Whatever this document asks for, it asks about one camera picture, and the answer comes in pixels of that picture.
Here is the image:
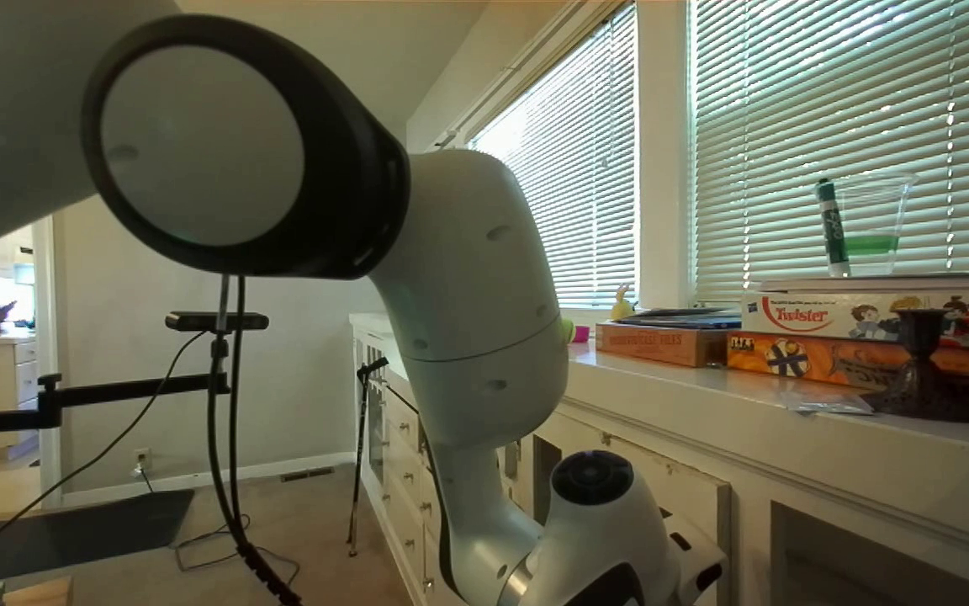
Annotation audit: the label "white drawer cabinet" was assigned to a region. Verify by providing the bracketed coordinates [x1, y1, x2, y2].
[348, 313, 447, 606]

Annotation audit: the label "yellow plush bunny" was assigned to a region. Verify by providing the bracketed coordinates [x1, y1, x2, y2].
[608, 284, 639, 328]

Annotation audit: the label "brown game box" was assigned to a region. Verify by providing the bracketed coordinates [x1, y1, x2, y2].
[596, 320, 733, 370]

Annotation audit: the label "black tripod stand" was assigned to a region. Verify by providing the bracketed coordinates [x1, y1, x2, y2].
[348, 355, 395, 564]

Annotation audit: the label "dark flat book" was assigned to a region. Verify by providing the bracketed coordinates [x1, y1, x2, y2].
[615, 308, 748, 335]

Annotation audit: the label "orange board game box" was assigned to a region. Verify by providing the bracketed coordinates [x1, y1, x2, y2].
[722, 329, 969, 399]

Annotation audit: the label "white red board game box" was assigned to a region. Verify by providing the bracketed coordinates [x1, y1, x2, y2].
[740, 275, 969, 350]

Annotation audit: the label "green marker pen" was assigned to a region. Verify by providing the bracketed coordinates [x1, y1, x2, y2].
[819, 175, 854, 281]

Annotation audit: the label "wide white window blinds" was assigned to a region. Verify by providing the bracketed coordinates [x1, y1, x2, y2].
[685, 0, 969, 311]

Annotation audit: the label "clear plastic cup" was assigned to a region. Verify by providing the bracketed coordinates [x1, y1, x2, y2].
[832, 173, 914, 281]

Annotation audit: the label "dark wooden goblet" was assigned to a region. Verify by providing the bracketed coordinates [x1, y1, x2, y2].
[867, 308, 969, 427]

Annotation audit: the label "black floor mat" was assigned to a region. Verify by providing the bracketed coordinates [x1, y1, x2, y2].
[0, 487, 199, 593]

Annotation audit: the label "black stereo camera bar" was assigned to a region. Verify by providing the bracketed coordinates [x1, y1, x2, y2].
[162, 311, 274, 338]

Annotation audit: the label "black cable on floor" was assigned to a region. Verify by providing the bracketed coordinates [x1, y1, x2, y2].
[130, 447, 304, 606]

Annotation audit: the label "thin black camera cable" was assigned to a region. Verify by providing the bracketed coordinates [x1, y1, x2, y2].
[0, 329, 208, 574]

